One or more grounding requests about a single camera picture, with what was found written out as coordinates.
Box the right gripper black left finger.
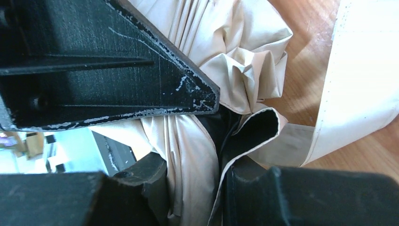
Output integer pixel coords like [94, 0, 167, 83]
[0, 172, 159, 226]

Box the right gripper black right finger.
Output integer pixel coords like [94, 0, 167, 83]
[222, 156, 399, 226]

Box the black and beige folding umbrella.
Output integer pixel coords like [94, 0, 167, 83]
[91, 0, 399, 226]

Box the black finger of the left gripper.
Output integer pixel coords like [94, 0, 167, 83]
[0, 0, 220, 132]
[114, 152, 170, 226]

